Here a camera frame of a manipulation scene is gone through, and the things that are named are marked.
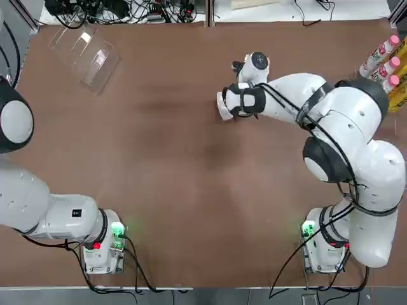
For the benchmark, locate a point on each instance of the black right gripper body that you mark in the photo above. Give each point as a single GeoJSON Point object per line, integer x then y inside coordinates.
{"type": "Point", "coordinates": [238, 66]}

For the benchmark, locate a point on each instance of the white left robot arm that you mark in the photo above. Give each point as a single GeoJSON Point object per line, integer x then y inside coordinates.
{"type": "Point", "coordinates": [25, 197]}

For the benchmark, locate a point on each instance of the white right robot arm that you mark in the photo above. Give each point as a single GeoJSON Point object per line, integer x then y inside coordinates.
{"type": "Point", "coordinates": [365, 133]}

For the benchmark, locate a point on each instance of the clear plastic holder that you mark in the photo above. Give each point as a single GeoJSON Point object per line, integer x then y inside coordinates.
{"type": "Point", "coordinates": [86, 60]}

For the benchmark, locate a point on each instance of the white side table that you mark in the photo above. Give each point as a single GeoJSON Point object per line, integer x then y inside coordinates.
{"type": "Point", "coordinates": [254, 14]}

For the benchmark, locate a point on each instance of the grey power adapter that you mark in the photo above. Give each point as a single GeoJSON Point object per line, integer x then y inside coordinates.
{"type": "Point", "coordinates": [155, 18]}

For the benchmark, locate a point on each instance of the orange-capped yellow bottle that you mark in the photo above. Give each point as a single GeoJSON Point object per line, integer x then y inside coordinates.
{"type": "Point", "coordinates": [404, 47]}
{"type": "Point", "coordinates": [403, 70]}
{"type": "Point", "coordinates": [397, 101]}

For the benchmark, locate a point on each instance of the grey floor box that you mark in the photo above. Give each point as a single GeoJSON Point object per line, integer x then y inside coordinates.
{"type": "Point", "coordinates": [310, 299]}

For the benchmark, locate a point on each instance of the aluminium frame post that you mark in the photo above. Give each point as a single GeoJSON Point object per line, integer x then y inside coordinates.
{"type": "Point", "coordinates": [210, 12]}

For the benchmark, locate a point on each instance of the aluminium frame profile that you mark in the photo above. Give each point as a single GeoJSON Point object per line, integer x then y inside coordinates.
{"type": "Point", "coordinates": [30, 16]}
{"type": "Point", "coordinates": [399, 12]}

